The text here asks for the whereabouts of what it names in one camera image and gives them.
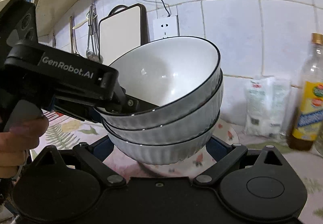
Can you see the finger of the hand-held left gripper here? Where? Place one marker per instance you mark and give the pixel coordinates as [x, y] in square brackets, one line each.
[80, 113]
[128, 105]

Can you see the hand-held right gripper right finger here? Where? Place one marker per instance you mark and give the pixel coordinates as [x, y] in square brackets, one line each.
[212, 143]

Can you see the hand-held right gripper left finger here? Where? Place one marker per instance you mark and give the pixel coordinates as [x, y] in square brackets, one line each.
[99, 150]

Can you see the white bowl with black rim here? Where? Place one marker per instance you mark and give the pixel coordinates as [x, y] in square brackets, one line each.
[176, 133]
[164, 156]
[164, 67]

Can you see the person's left hand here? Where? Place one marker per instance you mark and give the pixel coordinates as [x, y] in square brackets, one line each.
[17, 145]

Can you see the hanging metal spoon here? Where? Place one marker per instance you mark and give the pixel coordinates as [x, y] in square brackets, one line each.
[92, 56]

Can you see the white salt packet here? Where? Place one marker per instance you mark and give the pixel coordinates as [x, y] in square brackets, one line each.
[280, 103]
[257, 108]

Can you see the beige cutting board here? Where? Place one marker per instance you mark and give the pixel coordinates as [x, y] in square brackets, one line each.
[118, 37]

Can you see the floral tablecloth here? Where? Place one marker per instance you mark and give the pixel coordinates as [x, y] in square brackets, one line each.
[290, 161]

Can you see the yellow label oil bottle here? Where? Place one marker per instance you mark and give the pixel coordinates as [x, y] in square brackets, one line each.
[310, 103]

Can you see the white wall socket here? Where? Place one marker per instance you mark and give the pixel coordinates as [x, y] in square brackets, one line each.
[164, 24]

